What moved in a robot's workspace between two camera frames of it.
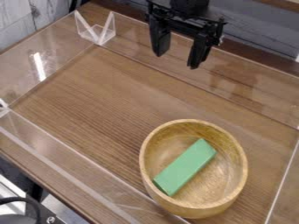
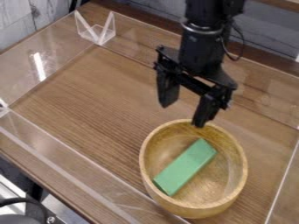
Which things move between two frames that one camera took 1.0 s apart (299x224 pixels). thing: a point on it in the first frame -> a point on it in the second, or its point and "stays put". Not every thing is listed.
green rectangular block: [173, 176] stays put
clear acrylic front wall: [53, 157] stays put
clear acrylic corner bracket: [96, 33] stays put
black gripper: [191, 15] -> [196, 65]
